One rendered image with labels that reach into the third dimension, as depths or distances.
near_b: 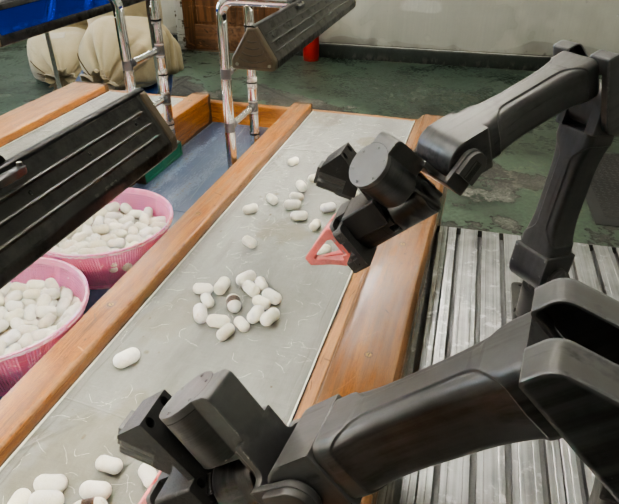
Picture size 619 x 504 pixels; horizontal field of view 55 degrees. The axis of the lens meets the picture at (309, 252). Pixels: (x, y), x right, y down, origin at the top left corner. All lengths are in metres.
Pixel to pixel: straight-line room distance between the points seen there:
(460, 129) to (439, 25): 4.54
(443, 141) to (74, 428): 0.57
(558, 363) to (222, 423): 0.27
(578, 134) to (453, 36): 4.40
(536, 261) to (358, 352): 0.32
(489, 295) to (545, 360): 0.81
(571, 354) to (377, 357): 0.51
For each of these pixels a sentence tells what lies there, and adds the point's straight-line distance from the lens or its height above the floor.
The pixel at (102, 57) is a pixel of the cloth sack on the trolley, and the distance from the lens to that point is 3.90.
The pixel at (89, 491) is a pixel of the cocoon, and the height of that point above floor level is 0.76.
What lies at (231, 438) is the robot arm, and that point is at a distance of 0.50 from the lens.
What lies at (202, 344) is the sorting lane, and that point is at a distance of 0.88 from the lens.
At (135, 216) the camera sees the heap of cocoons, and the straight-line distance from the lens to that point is 1.25.
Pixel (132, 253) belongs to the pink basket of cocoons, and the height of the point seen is 0.75.
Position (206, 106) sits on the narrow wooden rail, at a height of 0.73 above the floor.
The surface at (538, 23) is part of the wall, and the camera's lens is 5.28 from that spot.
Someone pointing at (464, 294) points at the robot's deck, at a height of 0.67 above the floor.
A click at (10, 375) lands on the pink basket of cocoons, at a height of 0.72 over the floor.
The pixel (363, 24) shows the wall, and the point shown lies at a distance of 5.34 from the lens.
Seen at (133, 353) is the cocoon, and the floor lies 0.76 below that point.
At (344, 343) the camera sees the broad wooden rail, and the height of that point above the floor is 0.76.
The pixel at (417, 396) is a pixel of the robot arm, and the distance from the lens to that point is 0.40.
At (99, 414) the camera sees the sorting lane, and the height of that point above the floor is 0.74.
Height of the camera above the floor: 1.31
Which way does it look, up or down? 32 degrees down
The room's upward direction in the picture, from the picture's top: straight up
